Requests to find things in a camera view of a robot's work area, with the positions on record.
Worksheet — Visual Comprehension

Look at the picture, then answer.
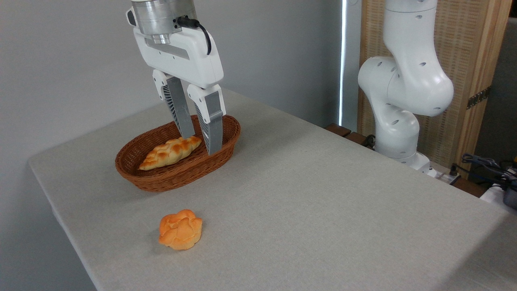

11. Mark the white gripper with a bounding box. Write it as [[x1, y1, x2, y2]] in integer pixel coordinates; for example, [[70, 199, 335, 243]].
[[133, 27, 227, 156]]

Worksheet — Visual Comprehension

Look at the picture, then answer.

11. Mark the long braided bread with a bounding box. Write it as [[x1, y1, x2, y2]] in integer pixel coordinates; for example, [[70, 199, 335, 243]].
[[139, 136, 202, 171]]

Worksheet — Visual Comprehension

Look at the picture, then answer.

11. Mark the round orange bread roll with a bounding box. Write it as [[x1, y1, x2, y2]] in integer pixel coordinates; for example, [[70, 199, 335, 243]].
[[158, 209, 203, 251]]

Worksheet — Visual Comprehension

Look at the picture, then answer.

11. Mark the brown wicker basket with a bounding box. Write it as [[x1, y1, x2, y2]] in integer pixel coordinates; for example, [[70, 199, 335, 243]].
[[115, 114, 242, 192]]

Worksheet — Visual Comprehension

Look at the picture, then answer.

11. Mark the metal screen hinge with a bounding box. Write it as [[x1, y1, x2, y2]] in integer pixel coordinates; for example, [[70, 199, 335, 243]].
[[467, 86, 492, 110]]

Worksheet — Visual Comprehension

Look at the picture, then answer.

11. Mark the dark grey device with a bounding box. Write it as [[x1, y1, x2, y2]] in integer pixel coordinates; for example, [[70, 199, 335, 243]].
[[502, 180, 517, 210]]

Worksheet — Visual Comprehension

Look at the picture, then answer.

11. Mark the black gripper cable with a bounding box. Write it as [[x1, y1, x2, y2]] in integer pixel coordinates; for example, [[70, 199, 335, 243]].
[[177, 16, 212, 55]]

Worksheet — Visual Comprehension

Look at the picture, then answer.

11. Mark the grey cable bundle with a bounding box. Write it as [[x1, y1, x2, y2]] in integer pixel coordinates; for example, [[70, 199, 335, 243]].
[[461, 153, 517, 183]]

